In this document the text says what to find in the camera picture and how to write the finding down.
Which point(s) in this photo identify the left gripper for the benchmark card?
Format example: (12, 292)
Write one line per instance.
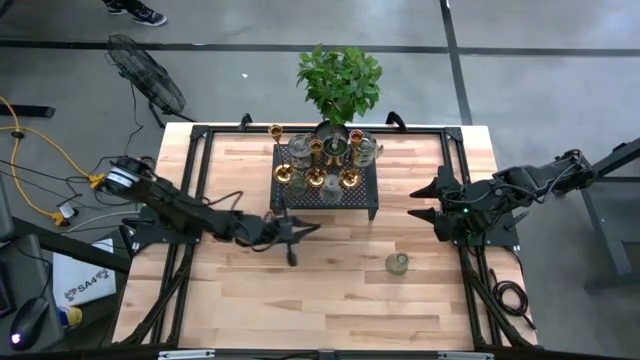
(275, 231)

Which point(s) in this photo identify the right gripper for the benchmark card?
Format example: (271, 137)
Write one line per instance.
(465, 220)

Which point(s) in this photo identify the clear ribbed glass candle holder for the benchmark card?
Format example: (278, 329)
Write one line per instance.
(331, 191)

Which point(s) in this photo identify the brass candlestick holder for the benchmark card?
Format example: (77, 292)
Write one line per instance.
(316, 178)
(350, 178)
(283, 173)

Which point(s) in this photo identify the candle tin vanilla cake label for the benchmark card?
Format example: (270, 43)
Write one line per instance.
(369, 152)

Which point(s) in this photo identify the candle tin orange label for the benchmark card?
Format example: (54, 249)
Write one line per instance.
(300, 150)

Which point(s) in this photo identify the silver cylindrical vessel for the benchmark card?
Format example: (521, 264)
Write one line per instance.
(334, 147)

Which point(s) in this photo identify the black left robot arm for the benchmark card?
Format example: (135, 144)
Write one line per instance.
(175, 207)

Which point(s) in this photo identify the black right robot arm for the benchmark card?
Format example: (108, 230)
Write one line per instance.
(540, 177)

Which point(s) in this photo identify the black perforated metal shelf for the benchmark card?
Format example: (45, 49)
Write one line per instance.
(300, 202)

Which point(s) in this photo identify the green plant in black pot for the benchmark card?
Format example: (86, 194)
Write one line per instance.
(340, 80)

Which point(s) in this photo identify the black metal side table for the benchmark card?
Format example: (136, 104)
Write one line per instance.
(615, 160)

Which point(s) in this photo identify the black floor fan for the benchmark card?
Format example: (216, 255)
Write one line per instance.
(150, 80)

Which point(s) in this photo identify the white printed box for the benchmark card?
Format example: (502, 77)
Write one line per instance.
(80, 280)

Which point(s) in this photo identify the small yellow blue object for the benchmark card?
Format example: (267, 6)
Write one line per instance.
(70, 316)

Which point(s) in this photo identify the person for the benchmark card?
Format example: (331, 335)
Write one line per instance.
(147, 17)

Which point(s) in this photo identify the grey mouse pad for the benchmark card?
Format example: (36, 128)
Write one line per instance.
(25, 270)

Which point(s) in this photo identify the black computer mouse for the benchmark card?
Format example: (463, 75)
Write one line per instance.
(30, 322)

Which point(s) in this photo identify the black metal floor bar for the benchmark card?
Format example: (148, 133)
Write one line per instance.
(27, 111)

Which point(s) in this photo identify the black aluminium rig frame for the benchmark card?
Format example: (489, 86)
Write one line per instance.
(250, 131)

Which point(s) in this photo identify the silver aluminium bracket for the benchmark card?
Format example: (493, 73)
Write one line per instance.
(185, 355)
(465, 356)

